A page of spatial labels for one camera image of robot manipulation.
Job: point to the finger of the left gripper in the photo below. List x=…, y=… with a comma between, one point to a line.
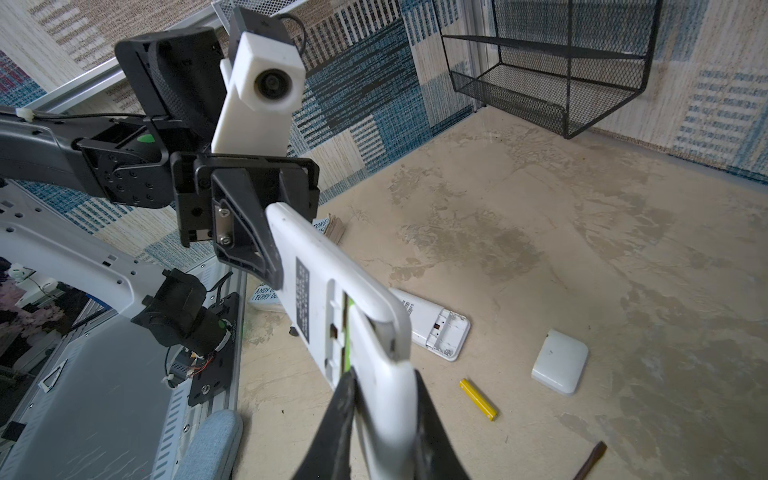
x=242, y=236

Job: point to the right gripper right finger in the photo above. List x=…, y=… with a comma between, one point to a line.
x=434, y=457

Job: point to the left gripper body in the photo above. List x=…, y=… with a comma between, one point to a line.
x=290, y=180

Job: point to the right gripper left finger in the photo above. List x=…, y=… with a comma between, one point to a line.
x=329, y=454

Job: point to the yellow battery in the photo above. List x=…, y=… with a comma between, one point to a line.
x=479, y=399

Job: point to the red remote control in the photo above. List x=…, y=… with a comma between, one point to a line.
x=317, y=274

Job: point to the white remote control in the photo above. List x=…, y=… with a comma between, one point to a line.
x=437, y=329

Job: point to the white battery cover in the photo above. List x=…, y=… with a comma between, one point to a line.
x=560, y=363

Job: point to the black yellow screwdriver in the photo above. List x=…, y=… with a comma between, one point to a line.
x=595, y=456

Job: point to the red remote battery cover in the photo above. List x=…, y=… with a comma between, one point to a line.
x=386, y=417

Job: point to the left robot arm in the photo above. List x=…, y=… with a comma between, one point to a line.
x=211, y=141

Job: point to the blue grey oval pouch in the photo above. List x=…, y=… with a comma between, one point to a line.
x=212, y=452

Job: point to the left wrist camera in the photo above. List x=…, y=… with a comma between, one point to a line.
x=264, y=77

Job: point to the black wire shelf rack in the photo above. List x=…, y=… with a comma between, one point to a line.
x=561, y=65

